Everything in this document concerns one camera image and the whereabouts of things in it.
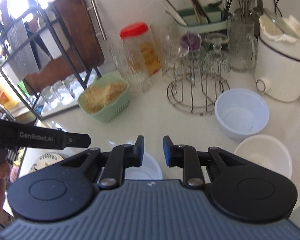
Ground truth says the translucent plastic bowl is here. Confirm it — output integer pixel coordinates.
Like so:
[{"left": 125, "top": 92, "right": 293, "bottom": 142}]
[
  {"left": 125, "top": 153, "right": 163, "bottom": 180},
  {"left": 215, "top": 88, "right": 270, "bottom": 141}
]

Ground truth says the floral patterned plate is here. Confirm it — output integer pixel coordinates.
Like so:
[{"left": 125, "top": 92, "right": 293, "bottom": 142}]
[{"left": 29, "top": 152, "right": 69, "bottom": 174}]

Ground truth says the white ceramic bowl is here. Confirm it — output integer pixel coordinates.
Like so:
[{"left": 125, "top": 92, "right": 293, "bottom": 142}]
[{"left": 234, "top": 134, "right": 293, "bottom": 179}]

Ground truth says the yellow detergent bottle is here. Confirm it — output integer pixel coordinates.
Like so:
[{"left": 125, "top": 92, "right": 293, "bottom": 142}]
[{"left": 0, "top": 76, "right": 21, "bottom": 110}]

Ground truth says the upturned glass left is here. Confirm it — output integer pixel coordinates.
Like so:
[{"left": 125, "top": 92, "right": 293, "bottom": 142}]
[{"left": 41, "top": 86, "right": 59, "bottom": 109}]

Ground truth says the upturned glass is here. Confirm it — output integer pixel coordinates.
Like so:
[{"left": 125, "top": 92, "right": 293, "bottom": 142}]
[
  {"left": 52, "top": 80, "right": 73, "bottom": 105},
  {"left": 41, "top": 86, "right": 59, "bottom": 109},
  {"left": 64, "top": 74, "right": 84, "bottom": 100}
]

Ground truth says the green basket with noodles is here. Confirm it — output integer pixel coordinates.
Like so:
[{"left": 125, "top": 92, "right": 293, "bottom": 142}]
[{"left": 77, "top": 74, "right": 130, "bottom": 123}]

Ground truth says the upturned glass middle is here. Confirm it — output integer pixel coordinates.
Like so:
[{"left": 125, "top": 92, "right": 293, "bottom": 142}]
[{"left": 52, "top": 80, "right": 73, "bottom": 105}]

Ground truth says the black dish rack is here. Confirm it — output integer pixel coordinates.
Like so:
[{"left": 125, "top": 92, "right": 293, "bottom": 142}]
[{"left": 0, "top": 3, "right": 98, "bottom": 120}]

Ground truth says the upturned glass right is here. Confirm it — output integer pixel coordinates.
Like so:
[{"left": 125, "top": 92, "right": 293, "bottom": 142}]
[{"left": 64, "top": 74, "right": 84, "bottom": 100}]

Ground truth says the textured glass mug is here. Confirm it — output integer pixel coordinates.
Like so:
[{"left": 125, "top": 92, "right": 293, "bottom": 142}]
[{"left": 109, "top": 41, "right": 151, "bottom": 96}]

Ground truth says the red lid plastic jar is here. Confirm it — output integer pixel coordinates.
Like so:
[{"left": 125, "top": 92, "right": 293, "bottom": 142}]
[{"left": 119, "top": 22, "right": 161, "bottom": 76}]

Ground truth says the brown wooden cutting board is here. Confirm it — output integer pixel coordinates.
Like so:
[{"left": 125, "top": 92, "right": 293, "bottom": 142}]
[{"left": 24, "top": 0, "right": 104, "bottom": 95}]

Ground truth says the tall clear glass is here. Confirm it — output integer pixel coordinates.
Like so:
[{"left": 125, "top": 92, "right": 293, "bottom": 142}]
[{"left": 164, "top": 23, "right": 189, "bottom": 61}]

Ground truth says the tall textured glass pitcher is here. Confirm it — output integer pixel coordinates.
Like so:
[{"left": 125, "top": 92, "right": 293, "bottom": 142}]
[{"left": 228, "top": 16, "right": 257, "bottom": 72}]

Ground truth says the white electric cooker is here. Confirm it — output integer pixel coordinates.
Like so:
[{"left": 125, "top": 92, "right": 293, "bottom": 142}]
[{"left": 254, "top": 15, "right": 300, "bottom": 102}]

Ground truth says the green utensil holder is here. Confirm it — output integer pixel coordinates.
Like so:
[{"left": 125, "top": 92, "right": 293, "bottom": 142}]
[{"left": 175, "top": 7, "right": 228, "bottom": 35}]

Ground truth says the wire cup rack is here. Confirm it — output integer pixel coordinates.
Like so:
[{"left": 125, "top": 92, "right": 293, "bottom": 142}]
[{"left": 166, "top": 56, "right": 230, "bottom": 115}]

